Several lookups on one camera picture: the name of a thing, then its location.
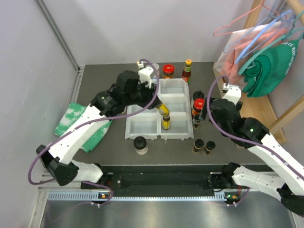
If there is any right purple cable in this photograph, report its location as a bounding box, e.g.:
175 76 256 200
205 75 304 207

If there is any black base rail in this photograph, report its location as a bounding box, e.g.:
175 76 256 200
98 164 238 197

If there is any teal hanger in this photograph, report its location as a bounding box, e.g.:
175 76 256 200
235 10 304 75

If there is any black cap pepper bottle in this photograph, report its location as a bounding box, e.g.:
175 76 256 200
192 139 204 153
204 141 216 155

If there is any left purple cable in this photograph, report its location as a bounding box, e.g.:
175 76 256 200
28 58 160 221

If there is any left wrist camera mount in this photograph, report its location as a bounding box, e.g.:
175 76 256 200
137 61 157 88

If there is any pink hanger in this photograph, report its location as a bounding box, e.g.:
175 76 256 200
213 0 280 37

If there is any right red lid sauce jar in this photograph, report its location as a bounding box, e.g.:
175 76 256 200
191 98 205 116

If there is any white organizer tray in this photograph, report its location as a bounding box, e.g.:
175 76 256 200
158 78 194 141
125 108 160 140

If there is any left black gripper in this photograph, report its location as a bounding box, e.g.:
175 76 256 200
124 79 161 110

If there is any back silver lid salt jar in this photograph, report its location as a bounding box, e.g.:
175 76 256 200
152 63 160 79

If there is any right white organizer tray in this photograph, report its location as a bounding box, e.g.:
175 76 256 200
158 78 194 141

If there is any purple cable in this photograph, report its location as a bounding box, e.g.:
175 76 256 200
205 75 304 207
28 58 160 221

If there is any black lid shaker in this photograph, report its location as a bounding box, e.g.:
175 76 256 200
191 90 205 102
133 136 148 155

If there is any right orange cap sauce bottle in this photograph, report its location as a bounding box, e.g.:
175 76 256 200
182 59 192 83

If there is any small black cap spice bottle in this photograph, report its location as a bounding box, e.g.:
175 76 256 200
192 114 201 129

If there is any black lid shaker right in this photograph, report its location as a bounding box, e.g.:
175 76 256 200
191 90 205 102

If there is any wooden clothes rack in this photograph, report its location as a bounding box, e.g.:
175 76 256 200
213 0 304 143

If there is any yellow label brown bottle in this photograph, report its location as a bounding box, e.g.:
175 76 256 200
161 115 171 130
155 101 170 117

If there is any green garment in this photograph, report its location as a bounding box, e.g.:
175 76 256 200
241 39 299 97

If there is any red lid sauce jar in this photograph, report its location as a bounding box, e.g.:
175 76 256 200
191 98 205 116
162 64 174 79

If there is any black lid shaker front left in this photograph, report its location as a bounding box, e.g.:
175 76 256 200
133 136 148 155

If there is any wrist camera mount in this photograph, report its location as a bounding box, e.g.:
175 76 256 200
222 83 242 105
137 61 157 88

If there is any back red lid sauce jar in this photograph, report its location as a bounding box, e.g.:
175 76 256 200
162 64 174 79

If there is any blue hanger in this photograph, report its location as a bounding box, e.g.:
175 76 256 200
222 10 295 63

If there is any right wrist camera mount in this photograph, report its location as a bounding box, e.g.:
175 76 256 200
222 83 242 105

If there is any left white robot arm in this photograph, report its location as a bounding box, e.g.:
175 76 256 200
37 66 157 188

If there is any pink white garment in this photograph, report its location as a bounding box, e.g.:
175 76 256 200
214 21 287 89

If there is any green white cloth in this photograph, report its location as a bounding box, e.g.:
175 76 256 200
54 103 112 153

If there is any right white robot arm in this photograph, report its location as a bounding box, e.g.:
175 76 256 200
203 97 304 216

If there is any left white organizer tray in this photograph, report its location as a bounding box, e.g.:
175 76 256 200
125 108 160 140

